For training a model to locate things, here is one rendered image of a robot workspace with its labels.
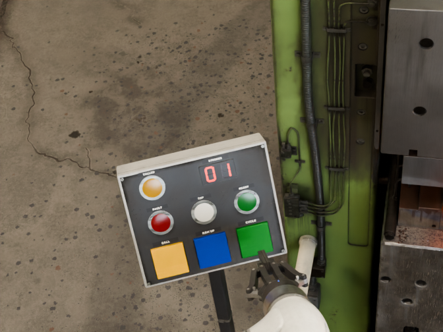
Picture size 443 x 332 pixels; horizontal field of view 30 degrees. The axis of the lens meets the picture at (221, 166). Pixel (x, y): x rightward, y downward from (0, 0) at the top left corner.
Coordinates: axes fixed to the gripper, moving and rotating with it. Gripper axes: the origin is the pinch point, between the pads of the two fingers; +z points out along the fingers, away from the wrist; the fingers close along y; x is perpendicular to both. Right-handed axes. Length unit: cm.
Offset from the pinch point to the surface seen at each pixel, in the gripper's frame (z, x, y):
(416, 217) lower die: 15.3, -5.3, 39.2
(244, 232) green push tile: 12.6, 2.7, -2.0
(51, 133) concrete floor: 201, -8, -60
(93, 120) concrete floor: 202, -7, -42
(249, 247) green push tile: 12.6, -1.3, -1.5
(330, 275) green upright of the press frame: 59, -37, 25
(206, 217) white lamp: 13.0, 8.4, -9.7
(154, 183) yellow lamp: 13.0, 19.0, -19.2
